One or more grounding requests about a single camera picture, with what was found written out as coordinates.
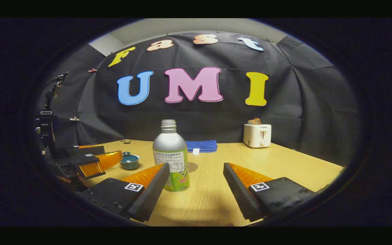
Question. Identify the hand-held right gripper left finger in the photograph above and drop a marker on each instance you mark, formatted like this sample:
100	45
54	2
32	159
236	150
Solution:
155	190

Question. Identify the silver water bottle green label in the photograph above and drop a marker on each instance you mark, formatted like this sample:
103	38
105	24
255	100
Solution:
170	146

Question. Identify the white toaster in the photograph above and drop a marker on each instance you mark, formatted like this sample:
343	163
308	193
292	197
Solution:
257	136

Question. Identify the bread slice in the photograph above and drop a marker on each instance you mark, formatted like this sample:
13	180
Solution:
254	121

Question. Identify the black backdrop cloth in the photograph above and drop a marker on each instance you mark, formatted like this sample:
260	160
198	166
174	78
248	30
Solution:
284	112

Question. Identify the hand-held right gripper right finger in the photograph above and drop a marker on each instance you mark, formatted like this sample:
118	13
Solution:
238	192

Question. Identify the teal teacup lid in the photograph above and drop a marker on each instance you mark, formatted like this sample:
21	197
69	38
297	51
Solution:
127	154

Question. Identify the teal teacup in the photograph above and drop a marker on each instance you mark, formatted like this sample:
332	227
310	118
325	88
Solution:
129	164

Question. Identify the round brown coaster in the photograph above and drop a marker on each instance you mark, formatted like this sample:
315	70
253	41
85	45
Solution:
194	167

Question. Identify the blue folded towel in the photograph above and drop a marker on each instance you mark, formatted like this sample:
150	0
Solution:
204	145

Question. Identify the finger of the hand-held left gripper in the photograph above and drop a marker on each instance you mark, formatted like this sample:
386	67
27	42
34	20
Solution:
87	150
77	161

